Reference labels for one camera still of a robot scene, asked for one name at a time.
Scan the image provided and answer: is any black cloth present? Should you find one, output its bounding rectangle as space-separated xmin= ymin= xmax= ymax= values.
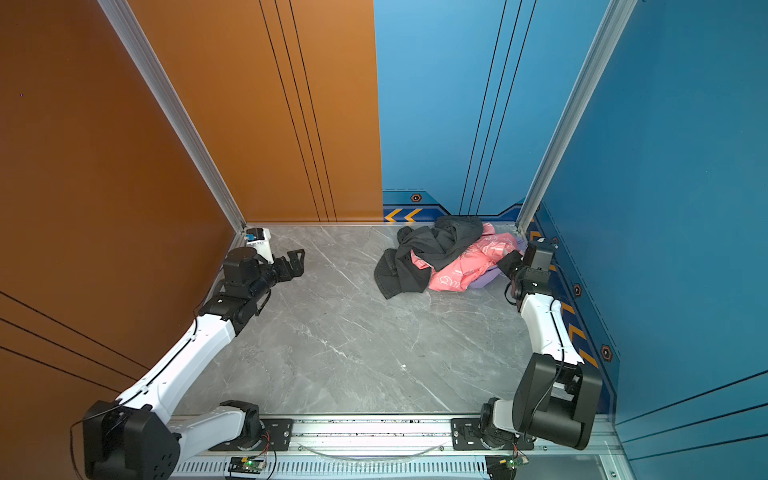
xmin=373 ymin=215 xmax=484 ymax=300

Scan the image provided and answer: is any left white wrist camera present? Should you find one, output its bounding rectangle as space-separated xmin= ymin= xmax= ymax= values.
xmin=245 ymin=227 xmax=274 ymax=264

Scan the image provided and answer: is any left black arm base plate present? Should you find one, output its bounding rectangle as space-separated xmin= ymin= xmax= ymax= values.
xmin=210 ymin=418 xmax=294 ymax=453

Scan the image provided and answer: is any aluminium front rail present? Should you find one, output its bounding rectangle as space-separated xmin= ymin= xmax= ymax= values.
xmin=167 ymin=414 xmax=633 ymax=479

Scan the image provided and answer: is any pink patterned cloth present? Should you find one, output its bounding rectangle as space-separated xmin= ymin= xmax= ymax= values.
xmin=411 ymin=223 xmax=525 ymax=292

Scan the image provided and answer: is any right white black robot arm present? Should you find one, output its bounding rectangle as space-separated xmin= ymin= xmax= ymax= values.
xmin=479 ymin=241 xmax=603 ymax=450

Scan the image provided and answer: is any purple cloth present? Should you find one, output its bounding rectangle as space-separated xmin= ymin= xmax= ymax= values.
xmin=464 ymin=233 xmax=526 ymax=289

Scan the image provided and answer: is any small right circuit board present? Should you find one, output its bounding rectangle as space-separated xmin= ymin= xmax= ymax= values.
xmin=499 ymin=451 xmax=530 ymax=470

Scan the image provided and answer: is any aluminium corner post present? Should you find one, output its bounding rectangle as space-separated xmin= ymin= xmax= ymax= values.
xmin=516 ymin=0 xmax=637 ymax=234
xmin=98 ymin=0 xmax=246 ymax=232

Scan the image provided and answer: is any green circuit board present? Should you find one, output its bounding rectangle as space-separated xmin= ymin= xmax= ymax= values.
xmin=226 ymin=456 xmax=268 ymax=478

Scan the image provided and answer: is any right aluminium corner post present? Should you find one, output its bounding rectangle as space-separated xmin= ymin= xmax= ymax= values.
xmin=516 ymin=0 xmax=637 ymax=234

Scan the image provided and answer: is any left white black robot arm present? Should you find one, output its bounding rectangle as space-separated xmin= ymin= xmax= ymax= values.
xmin=75 ymin=245 xmax=305 ymax=479

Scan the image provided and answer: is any left aluminium corner post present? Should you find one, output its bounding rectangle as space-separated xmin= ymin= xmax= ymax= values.
xmin=98 ymin=0 xmax=246 ymax=232

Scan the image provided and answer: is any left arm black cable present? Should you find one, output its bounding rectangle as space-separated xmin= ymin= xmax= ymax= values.
xmin=67 ymin=416 xmax=121 ymax=480

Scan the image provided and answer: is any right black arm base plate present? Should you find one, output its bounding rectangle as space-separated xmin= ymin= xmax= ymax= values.
xmin=450 ymin=417 xmax=535 ymax=452

